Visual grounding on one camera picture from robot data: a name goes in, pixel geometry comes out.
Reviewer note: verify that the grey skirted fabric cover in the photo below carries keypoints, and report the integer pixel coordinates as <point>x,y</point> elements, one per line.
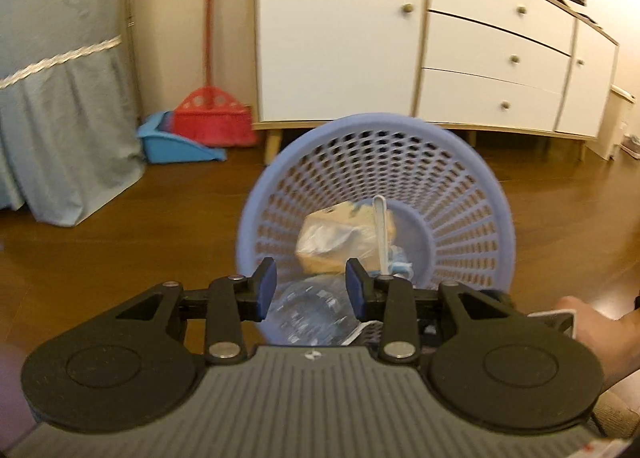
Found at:
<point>69,141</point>

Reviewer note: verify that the purple plastic waste basket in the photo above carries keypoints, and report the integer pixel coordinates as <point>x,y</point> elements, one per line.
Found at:
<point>403,196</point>

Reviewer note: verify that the plastic bag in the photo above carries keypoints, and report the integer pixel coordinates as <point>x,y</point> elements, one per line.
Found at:
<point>331,236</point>

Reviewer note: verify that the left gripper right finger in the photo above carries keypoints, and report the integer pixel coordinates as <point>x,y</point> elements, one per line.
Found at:
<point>389,300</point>

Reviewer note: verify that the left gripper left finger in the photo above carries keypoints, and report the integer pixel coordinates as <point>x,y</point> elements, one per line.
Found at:
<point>230,301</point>

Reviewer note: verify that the clear plastic water bottle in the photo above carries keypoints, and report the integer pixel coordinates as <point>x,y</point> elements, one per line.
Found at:
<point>314,311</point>

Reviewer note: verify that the blue face mask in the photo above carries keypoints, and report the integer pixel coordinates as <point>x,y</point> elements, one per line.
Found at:
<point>398,263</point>

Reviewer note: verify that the white wooden cabinet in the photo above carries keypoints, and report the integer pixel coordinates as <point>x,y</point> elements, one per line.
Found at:
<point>517,66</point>

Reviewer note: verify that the red broom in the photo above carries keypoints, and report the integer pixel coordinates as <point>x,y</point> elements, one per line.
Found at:
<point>210,115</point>

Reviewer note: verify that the person's right hand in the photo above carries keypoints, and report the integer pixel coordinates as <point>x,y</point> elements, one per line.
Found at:
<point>614,341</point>

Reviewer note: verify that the white plastic spoon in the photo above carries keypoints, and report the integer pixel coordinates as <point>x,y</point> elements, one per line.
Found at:
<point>381,232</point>

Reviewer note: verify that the blue dustpan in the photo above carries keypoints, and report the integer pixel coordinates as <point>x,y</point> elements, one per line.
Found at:
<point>161,146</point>

